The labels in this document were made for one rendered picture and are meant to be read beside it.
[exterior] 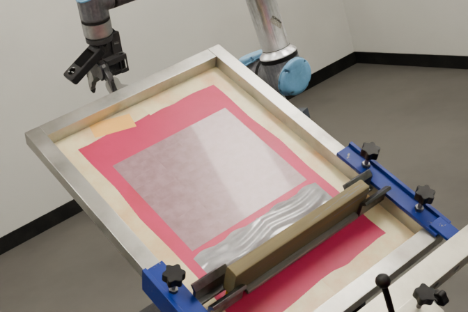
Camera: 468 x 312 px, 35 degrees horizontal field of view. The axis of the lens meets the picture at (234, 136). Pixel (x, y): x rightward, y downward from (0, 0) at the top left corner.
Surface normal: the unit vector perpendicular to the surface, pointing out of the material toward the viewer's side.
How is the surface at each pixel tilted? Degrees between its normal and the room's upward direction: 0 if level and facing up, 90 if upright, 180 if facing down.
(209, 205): 32
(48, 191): 90
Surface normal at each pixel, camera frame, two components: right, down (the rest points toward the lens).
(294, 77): 0.61, 0.25
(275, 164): 0.08, -0.70
